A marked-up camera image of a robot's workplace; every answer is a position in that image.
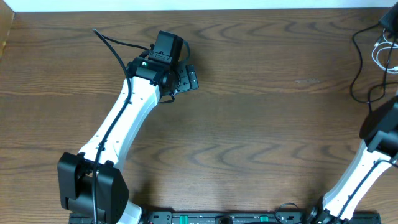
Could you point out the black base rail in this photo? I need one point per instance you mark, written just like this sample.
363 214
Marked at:
236 218

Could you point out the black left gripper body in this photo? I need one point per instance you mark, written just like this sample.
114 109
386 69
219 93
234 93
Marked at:
189 78

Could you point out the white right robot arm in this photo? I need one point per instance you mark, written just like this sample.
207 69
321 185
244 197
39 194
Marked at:
378 148

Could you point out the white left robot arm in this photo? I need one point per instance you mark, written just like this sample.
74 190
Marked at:
91 183

